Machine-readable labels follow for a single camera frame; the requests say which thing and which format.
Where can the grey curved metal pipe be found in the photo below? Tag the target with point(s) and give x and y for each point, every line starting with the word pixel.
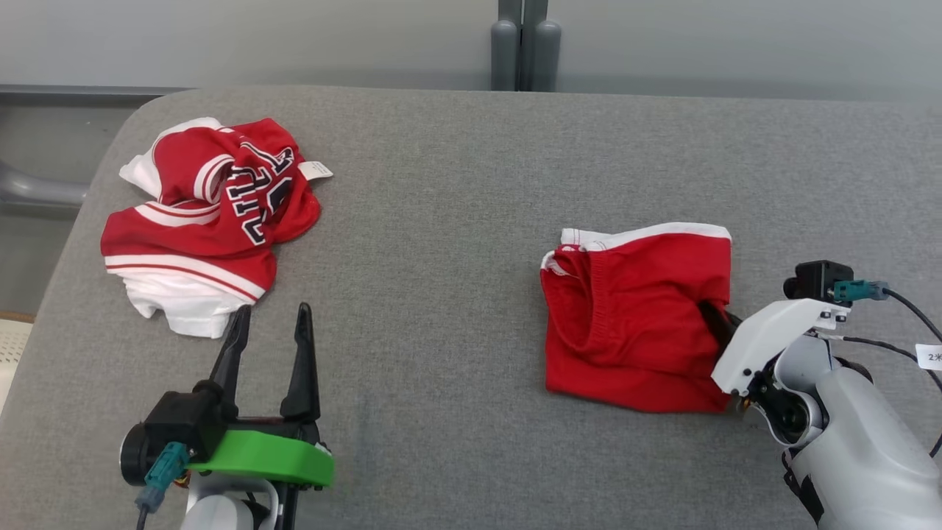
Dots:
pixel 44 191

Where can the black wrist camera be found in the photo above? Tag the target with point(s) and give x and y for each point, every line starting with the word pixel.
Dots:
pixel 176 423
pixel 813 280

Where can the red and white basketball jersey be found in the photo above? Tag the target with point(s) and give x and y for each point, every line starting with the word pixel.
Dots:
pixel 184 235

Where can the cream perforated laundry basket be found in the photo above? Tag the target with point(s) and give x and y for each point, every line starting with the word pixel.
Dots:
pixel 11 346

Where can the red shorts with white trim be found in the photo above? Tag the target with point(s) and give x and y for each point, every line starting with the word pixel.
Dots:
pixel 633 324

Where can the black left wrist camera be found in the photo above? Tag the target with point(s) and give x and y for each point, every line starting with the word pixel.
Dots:
pixel 176 423

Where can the grey metal double post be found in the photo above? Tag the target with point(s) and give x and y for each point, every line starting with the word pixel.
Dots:
pixel 526 51

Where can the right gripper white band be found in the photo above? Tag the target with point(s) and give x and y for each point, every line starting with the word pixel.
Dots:
pixel 773 331

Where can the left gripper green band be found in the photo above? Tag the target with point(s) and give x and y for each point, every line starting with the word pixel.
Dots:
pixel 272 456

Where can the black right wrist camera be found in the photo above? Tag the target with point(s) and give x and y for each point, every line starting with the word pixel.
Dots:
pixel 813 280

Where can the dark grey wall rail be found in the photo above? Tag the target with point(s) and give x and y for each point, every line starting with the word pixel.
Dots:
pixel 73 92

